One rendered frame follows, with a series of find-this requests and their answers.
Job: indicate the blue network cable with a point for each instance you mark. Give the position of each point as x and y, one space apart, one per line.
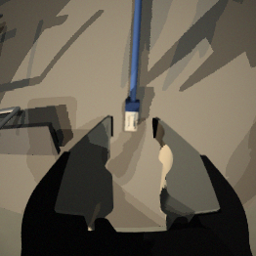
135 49

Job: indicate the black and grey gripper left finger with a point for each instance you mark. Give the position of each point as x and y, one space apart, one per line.
74 192

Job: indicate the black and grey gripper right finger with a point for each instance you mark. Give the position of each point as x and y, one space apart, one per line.
193 187

